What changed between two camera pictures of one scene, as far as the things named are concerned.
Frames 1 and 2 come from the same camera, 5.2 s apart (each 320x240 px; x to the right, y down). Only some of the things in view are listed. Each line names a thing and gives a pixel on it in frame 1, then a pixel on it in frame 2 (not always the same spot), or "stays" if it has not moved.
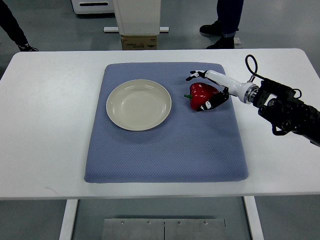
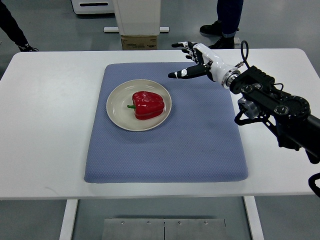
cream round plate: [138, 105] stays
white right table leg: [254, 217] stays
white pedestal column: [137, 17] stays
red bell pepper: [200, 93] → [147, 105]
